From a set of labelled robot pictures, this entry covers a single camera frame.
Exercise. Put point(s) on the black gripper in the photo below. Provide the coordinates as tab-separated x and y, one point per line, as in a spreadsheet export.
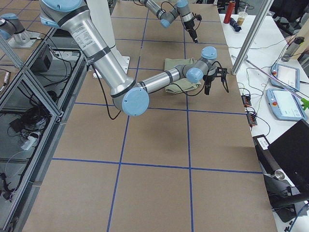
209	79
190	26

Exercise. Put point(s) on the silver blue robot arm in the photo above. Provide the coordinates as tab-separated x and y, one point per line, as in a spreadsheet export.
180	9
89	23

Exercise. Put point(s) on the dark blue folded umbrella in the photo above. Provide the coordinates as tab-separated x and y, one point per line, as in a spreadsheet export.
236	27

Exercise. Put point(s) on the orange black connector board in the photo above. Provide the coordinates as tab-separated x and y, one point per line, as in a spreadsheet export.
251	114

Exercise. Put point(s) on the red water bottle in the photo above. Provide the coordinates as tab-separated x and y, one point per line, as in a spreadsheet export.
229	11

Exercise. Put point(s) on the iced coffee plastic cup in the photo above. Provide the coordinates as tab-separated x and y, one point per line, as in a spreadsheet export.
241	16

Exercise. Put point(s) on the near teach pendant tablet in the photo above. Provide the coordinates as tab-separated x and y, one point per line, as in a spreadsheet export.
284	105

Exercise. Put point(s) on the black box white label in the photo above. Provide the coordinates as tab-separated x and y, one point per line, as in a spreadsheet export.
266	159

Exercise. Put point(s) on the black laptop computer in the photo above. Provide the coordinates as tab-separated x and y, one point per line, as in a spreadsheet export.
291	152

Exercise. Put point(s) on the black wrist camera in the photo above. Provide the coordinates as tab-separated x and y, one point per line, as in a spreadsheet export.
207	85
198	17

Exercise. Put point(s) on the aluminium frame post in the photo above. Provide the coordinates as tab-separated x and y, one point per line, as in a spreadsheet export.
259	18

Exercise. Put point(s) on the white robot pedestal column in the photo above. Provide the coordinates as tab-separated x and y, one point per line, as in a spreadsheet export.
101	17

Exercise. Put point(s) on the black box under frame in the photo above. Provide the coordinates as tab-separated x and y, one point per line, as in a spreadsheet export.
43	61

